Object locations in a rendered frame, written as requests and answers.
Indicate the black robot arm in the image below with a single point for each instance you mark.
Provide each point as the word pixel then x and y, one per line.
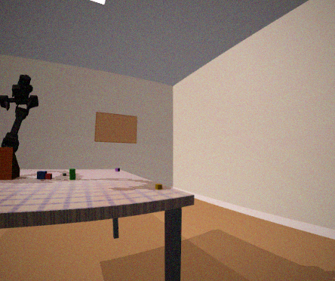
pixel 23 86

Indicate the blue block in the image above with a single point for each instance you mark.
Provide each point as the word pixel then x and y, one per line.
pixel 41 174

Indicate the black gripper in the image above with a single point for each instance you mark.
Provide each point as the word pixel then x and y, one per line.
pixel 19 99

